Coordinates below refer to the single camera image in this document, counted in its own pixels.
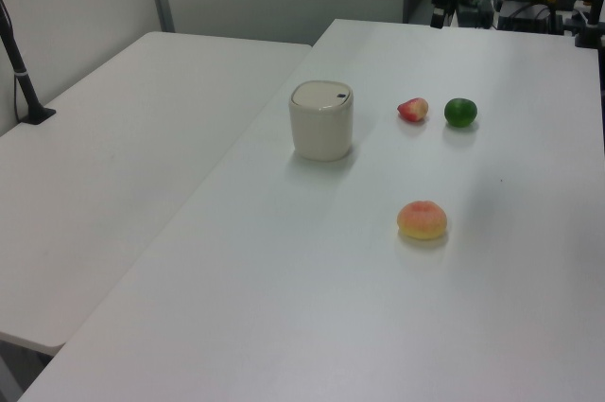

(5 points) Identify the beige bin lid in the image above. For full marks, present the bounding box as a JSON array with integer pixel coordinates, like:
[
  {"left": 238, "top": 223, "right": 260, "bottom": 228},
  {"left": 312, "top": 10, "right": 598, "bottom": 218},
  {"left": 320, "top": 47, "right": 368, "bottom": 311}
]
[{"left": 290, "top": 80, "right": 354, "bottom": 113}]

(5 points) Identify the white plastic garbage bin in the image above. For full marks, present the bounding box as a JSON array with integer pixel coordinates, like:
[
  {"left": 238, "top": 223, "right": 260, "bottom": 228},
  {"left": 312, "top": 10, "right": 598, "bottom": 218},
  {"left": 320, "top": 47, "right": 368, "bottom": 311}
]
[{"left": 287, "top": 79, "right": 355, "bottom": 162}]

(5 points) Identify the black equipment box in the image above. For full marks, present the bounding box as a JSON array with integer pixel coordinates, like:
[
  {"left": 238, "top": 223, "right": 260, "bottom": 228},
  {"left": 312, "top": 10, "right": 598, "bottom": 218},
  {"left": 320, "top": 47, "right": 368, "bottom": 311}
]
[{"left": 495, "top": 0, "right": 568, "bottom": 35}]

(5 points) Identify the red toy strawberry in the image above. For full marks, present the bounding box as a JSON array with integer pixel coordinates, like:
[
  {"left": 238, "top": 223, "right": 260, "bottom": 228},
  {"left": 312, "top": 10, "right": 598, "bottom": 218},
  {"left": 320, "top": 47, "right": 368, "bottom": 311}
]
[{"left": 396, "top": 96, "right": 430, "bottom": 124}]

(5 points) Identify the green lime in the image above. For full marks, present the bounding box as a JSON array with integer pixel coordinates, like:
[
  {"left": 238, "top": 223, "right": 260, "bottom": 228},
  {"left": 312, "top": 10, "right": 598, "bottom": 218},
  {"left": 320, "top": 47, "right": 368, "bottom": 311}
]
[{"left": 443, "top": 96, "right": 478, "bottom": 129}]

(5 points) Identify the black clamp stand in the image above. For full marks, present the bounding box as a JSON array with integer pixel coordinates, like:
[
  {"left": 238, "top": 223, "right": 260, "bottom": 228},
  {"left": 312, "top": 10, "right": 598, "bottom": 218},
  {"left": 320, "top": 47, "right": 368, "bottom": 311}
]
[{"left": 574, "top": 0, "right": 605, "bottom": 48}]

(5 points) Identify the orange yellow toy peach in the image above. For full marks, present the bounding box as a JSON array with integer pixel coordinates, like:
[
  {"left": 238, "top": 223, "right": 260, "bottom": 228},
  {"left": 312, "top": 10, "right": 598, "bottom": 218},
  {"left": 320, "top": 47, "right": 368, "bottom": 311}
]
[{"left": 396, "top": 200, "right": 450, "bottom": 240}]

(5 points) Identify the black pole with base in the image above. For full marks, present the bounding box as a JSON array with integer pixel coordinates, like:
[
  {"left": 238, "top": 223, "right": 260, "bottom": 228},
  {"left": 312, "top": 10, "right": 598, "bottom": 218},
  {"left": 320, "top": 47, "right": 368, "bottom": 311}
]
[{"left": 0, "top": 0, "right": 57, "bottom": 127}]

